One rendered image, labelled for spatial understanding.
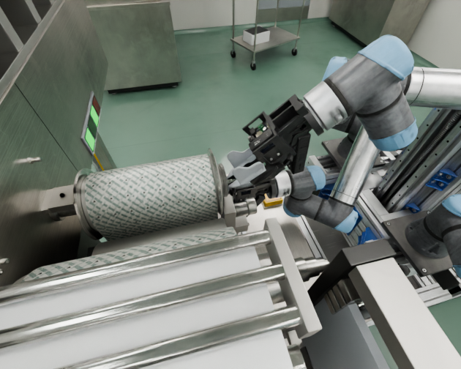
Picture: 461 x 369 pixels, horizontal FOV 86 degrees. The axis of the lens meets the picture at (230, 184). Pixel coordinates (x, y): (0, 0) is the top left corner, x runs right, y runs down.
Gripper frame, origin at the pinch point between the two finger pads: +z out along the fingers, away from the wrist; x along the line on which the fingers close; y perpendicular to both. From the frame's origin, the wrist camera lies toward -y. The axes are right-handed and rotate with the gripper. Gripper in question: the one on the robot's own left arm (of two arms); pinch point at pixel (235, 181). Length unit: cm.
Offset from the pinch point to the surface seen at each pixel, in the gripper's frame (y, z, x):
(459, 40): -289, -215, -228
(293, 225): -42.4, 5.4, -4.4
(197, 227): 3.6, 9.5, 7.3
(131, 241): 11.8, 19.4, 7.4
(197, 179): 8.3, 3.2, 1.3
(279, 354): 16.6, -7.7, 31.8
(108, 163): -13, 81, -79
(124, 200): 16.5, 14.4, 2.5
